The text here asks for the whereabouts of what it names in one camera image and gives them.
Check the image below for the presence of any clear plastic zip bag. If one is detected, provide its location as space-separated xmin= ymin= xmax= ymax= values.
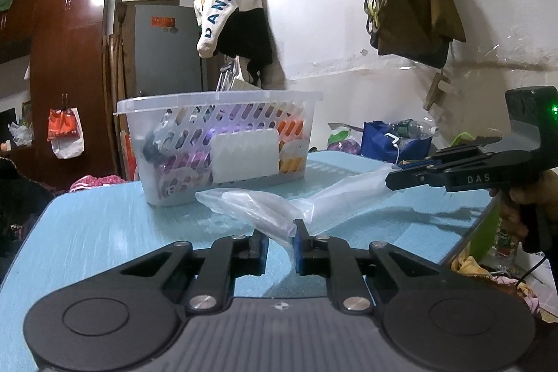
xmin=196 ymin=164 xmax=399 ymax=246

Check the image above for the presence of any right hand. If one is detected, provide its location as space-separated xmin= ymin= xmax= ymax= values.
xmin=490 ymin=170 xmax=557 ymax=257

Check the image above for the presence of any dark blue tote bag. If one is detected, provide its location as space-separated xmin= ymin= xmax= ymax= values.
xmin=360 ymin=121 xmax=432 ymax=164

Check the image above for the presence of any purple snack bag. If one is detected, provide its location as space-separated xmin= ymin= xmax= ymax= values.
xmin=326 ymin=123 xmax=363 ymax=155

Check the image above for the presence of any white plastic laundry basket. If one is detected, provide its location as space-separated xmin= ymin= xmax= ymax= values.
xmin=116 ymin=90 xmax=322 ymax=207

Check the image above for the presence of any pink floral bedsheet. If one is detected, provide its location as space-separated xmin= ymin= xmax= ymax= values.
xmin=69 ymin=175 xmax=126 ymax=192

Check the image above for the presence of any black clothing pile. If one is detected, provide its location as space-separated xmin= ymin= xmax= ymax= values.
xmin=1 ymin=158 xmax=54 ymax=279

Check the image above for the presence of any orange white hanging bag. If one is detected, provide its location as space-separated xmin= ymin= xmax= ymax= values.
xmin=47 ymin=108 xmax=85 ymax=160

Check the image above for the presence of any grey metal door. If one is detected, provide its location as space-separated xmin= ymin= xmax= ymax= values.
xmin=134 ymin=5 xmax=203 ymax=97

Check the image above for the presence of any white black hanging sweatshirt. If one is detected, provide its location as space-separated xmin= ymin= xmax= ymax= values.
xmin=195 ymin=0 xmax=286 ymax=89

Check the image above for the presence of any dark red wooden wardrobe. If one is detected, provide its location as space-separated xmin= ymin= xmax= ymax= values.
xmin=1 ymin=0 xmax=117 ymax=190

